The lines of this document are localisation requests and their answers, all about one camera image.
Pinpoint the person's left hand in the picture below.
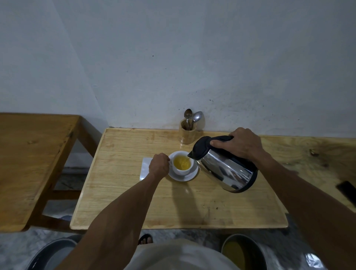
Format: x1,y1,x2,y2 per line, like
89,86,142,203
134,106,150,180
149,153,171,179

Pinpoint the person's right hand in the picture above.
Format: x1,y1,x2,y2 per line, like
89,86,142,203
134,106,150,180
210,127,265,165

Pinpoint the white tea cup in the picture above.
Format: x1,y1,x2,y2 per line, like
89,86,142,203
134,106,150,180
169,154,195,176

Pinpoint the steel kettle with black lid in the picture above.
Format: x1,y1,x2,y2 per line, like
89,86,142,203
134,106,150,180
188,135,259,194

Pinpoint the person's left forearm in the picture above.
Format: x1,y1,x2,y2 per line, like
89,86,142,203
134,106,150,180
55,172,168,270

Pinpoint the person's right forearm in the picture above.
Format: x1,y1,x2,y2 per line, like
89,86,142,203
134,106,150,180
254,152,356,270

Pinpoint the yellow tea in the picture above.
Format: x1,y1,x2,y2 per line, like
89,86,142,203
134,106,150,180
174,155,192,170

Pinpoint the white paper napkin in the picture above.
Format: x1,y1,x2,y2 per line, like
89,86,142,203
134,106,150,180
140,157,154,181

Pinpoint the white saucer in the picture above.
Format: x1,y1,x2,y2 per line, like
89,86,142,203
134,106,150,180
167,151,200,182

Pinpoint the wooden utensil holder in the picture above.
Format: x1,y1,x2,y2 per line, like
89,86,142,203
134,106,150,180
179,119,197,145

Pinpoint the shiny silver spoon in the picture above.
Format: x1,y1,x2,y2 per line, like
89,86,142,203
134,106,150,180
190,111,204,131

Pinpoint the dark metal spoon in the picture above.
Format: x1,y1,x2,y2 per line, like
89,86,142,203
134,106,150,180
184,108,193,131

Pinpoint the person's sandalled foot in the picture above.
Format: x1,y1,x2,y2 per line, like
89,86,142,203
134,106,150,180
138,233,154,246

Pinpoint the person's beige clothing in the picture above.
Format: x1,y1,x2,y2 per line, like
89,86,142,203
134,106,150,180
125,238,240,270

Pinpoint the pot with yellow liquid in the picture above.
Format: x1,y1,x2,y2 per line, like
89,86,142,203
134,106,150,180
221,233,268,270

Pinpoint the dark wooden side table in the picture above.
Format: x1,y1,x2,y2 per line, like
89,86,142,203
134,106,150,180
0,112,104,233

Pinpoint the black phone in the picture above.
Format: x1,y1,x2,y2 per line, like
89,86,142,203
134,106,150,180
335,180,356,208

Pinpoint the grey metal basin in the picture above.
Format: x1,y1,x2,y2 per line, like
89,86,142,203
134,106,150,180
26,235,83,270

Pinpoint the clear plastic bag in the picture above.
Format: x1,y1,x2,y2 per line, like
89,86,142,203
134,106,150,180
304,253,326,270

